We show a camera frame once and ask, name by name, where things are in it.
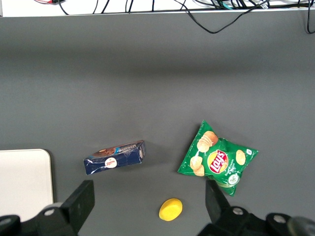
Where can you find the dark grey table mat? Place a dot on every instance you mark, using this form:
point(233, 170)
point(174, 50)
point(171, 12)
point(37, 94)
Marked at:
point(147, 73)

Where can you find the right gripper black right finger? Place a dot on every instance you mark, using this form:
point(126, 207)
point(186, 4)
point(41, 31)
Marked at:
point(217, 209)

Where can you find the green Lay's chips bag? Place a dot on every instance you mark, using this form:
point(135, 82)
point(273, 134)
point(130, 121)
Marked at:
point(216, 159)

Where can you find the yellow lemon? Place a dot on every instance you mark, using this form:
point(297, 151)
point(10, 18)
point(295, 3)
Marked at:
point(171, 210)

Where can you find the white rectangular plastic tray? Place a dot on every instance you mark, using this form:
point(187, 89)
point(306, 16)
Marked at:
point(24, 177)

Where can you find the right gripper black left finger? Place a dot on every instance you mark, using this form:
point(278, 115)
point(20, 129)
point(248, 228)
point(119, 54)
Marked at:
point(78, 204)

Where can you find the dark blue cookie box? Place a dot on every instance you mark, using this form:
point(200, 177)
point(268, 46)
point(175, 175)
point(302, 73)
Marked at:
point(115, 161)

